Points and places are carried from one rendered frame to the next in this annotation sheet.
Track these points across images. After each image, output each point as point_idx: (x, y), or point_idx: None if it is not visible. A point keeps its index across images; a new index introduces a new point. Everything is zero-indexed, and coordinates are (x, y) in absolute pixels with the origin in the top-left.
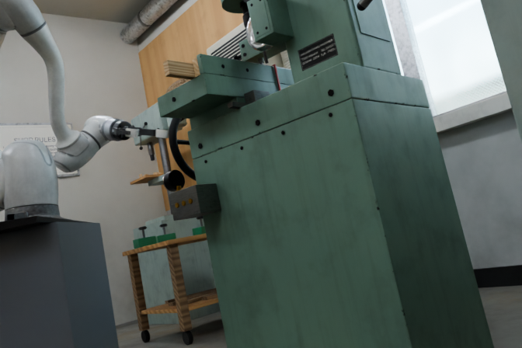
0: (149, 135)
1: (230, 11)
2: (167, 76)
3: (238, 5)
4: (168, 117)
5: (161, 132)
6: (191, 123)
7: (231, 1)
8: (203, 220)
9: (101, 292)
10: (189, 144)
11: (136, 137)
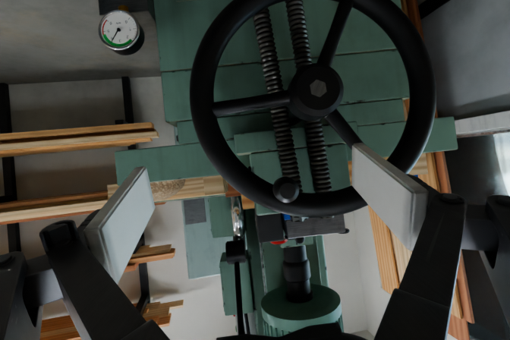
0: (420, 233)
1: (300, 314)
2: (109, 184)
3: (292, 303)
4: (131, 149)
5: (374, 196)
6: (178, 134)
7: (273, 303)
8: None
9: None
10: (259, 95)
11: (136, 167)
